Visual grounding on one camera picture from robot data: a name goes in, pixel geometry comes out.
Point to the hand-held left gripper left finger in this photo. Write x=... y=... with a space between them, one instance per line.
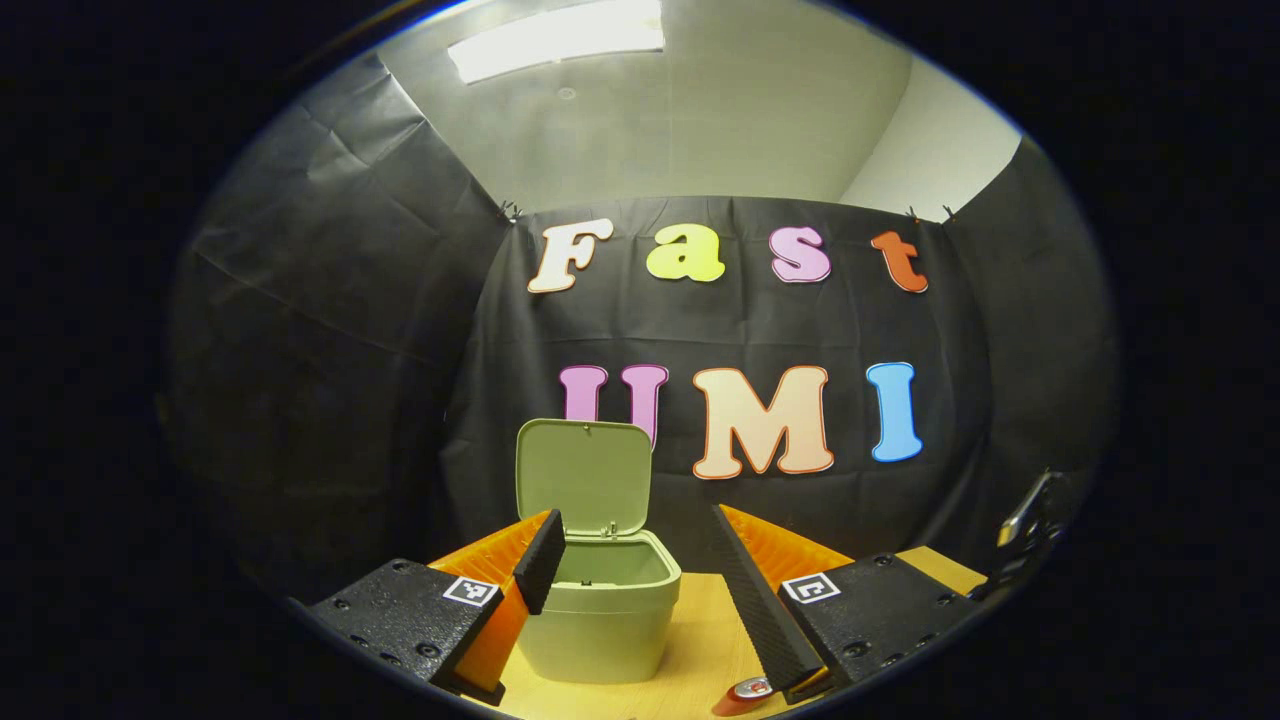
x=540 y=565

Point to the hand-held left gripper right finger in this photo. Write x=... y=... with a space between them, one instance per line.
x=765 y=610

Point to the red pop can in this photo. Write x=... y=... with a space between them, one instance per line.
x=745 y=695

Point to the pale green desktop garbage bin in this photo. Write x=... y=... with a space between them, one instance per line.
x=600 y=630

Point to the wooden desktop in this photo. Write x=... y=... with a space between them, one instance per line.
x=700 y=640

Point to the black backdrop cloth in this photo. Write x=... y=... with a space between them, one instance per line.
x=750 y=320

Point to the rectangular ceiling light panel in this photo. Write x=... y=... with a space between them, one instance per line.
x=555 y=40

